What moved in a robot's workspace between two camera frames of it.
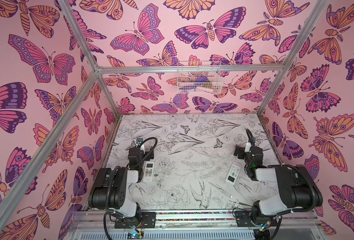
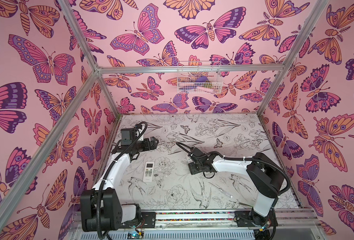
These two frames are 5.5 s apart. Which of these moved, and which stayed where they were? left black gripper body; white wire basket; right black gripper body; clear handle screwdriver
Moved: right black gripper body; left black gripper body
Stayed: clear handle screwdriver; white wire basket
